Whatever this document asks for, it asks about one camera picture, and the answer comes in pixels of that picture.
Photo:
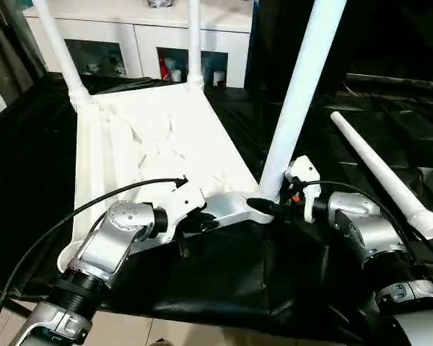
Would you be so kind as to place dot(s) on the black work mat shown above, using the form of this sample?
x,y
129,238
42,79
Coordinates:
x,y
220,281

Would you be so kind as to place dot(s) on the clear glass ornament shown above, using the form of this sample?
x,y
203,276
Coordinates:
x,y
161,3

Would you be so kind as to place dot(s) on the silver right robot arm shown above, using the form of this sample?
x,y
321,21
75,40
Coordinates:
x,y
375,230

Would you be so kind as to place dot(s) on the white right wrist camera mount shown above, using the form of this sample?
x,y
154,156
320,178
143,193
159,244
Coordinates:
x,y
305,169

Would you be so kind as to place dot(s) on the grey curtain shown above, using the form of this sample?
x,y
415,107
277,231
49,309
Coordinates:
x,y
7,54

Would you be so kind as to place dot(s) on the white glass-door cabinet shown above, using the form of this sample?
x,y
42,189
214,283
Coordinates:
x,y
148,25

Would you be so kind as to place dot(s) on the red bottle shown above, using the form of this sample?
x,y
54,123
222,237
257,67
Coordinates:
x,y
164,68

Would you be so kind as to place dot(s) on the white plastic table leg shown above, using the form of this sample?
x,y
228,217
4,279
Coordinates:
x,y
63,54
379,169
194,43
299,90

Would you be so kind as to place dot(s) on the white plastic table top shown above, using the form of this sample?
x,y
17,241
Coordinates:
x,y
130,144

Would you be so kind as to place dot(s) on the black cabinet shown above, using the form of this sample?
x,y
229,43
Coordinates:
x,y
382,36

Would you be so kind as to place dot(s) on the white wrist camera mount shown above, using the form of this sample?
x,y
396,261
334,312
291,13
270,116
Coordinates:
x,y
182,202
305,169

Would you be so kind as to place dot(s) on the small white cup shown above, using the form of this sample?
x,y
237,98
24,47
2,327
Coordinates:
x,y
218,77

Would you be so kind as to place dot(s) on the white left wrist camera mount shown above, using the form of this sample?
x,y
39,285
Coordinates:
x,y
182,202

